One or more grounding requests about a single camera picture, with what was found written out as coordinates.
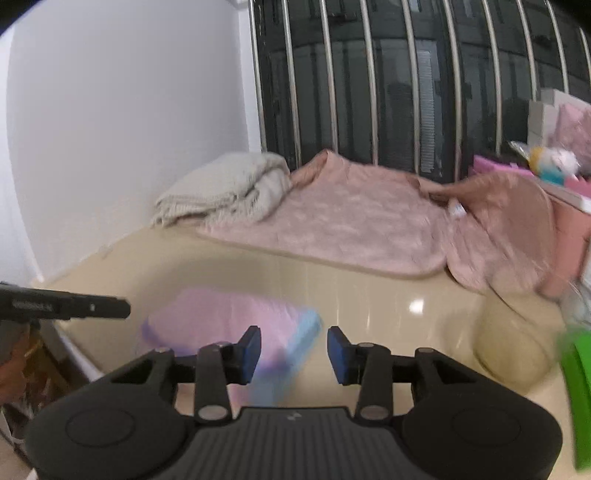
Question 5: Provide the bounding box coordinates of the green plastic item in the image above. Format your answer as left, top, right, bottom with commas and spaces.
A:
558, 327, 591, 471

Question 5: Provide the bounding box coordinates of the white box stack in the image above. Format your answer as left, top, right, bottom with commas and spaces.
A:
527, 88, 590, 147

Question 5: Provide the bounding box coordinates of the metal window railing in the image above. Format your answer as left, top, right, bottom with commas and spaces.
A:
247, 1, 590, 183

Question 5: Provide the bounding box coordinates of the pink wrapped bundle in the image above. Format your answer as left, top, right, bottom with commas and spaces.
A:
553, 104, 591, 176

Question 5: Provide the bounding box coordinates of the beige knitted blanket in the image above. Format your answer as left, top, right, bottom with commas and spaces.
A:
152, 152, 293, 226

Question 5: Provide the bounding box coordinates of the pink blue purple-trimmed garment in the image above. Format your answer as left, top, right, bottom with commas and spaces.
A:
136, 287, 322, 409

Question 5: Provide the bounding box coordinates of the person's left hand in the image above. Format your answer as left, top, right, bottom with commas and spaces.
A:
0, 323, 39, 405

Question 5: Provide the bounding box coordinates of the white yellow plush toy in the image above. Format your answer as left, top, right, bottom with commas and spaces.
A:
528, 146, 580, 186

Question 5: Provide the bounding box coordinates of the magenta pink box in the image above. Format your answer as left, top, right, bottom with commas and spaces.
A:
468, 155, 535, 177

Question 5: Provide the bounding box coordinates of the pink quilted blanket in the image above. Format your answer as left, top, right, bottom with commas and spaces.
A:
197, 150, 555, 293

